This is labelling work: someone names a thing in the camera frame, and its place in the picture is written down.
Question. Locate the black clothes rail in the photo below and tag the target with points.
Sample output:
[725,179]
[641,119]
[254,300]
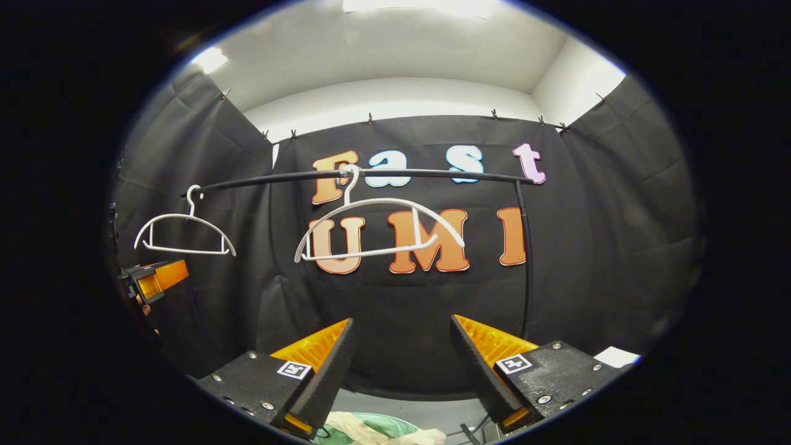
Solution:
[527,259]

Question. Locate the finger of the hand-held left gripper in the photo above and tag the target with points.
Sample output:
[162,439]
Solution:
[164,278]

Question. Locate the black backdrop cloth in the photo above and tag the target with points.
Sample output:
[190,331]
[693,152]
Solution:
[587,247]

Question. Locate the cream collared shirt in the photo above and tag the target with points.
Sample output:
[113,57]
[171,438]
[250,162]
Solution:
[358,429]

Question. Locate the white flat board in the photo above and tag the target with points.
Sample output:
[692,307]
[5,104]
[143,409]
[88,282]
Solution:
[618,356]

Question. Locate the white plastic hanger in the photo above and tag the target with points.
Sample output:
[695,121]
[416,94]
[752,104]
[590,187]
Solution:
[377,201]
[179,216]

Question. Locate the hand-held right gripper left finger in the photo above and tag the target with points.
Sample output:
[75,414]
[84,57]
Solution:
[309,395]

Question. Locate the green laundry hamper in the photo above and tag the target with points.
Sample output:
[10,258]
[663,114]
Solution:
[395,425]

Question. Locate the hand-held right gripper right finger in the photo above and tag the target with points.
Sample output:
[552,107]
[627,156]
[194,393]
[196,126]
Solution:
[482,377]

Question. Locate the ceiling light panel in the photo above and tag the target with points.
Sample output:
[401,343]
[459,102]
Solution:
[210,60]
[420,6]

